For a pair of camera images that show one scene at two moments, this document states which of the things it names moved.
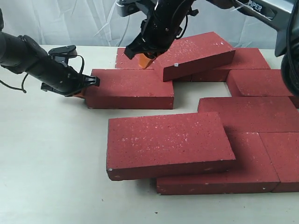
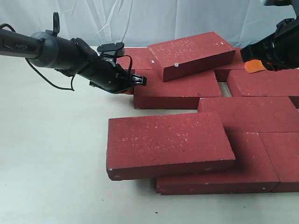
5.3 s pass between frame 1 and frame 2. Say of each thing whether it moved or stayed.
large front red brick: stayed
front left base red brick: stayed
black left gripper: moved
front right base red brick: stayed
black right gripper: moved
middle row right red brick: stayed
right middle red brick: stayed
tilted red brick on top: stayed
